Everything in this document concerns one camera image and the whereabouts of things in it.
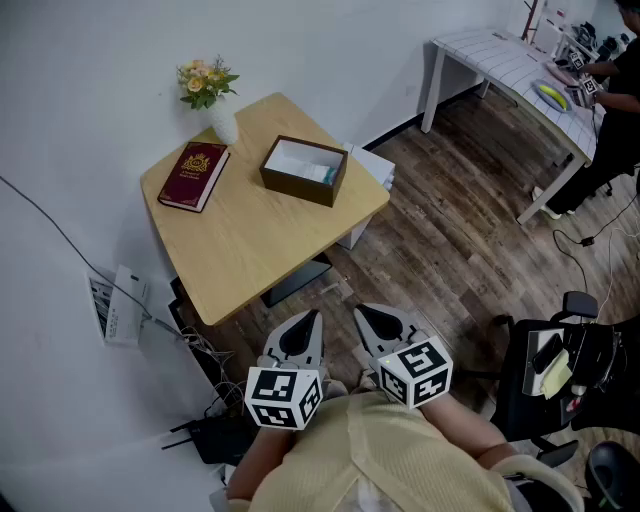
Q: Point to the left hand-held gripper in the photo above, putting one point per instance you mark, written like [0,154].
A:
[280,395]

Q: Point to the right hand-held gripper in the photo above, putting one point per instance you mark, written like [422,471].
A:
[415,370]

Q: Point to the brown box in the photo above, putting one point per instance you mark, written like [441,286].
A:
[300,187]

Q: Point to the light blue cloth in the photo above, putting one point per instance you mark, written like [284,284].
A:
[320,172]

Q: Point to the person's right forearm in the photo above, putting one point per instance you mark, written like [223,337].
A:
[465,425]

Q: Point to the person's left forearm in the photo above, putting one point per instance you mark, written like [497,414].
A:
[260,460]

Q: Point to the grey box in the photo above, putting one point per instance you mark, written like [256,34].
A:
[531,380]

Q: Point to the light wooden side table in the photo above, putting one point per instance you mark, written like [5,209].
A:
[250,250]

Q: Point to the black router with antennas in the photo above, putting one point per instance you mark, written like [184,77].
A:
[220,440]

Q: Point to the person's pale yellow cardigan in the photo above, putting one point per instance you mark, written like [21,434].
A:
[390,460]

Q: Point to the black office chair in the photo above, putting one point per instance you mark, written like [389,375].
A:
[515,390]

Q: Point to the black phone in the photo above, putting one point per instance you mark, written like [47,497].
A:
[547,352]

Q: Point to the white square cabinet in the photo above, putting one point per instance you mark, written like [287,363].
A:
[370,165]

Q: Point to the yellow sticky notes pad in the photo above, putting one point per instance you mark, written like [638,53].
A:
[557,377]

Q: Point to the dark red hardcover book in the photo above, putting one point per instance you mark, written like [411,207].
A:
[192,175]

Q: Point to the white textured vase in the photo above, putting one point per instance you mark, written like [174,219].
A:
[223,122]

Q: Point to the yellow and pink flower bouquet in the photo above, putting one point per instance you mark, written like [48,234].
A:
[205,82]

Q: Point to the blue oval plate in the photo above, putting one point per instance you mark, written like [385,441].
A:
[542,97]

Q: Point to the yellow banana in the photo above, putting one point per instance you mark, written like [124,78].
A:
[554,96]

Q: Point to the white desk with grid cloth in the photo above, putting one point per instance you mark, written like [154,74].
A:
[500,55]

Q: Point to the pink cloth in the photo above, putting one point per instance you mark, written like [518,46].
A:
[560,72]

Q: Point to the white shelf unit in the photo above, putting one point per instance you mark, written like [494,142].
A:
[547,30]

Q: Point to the dark red coat rack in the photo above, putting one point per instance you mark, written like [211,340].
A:
[529,20]

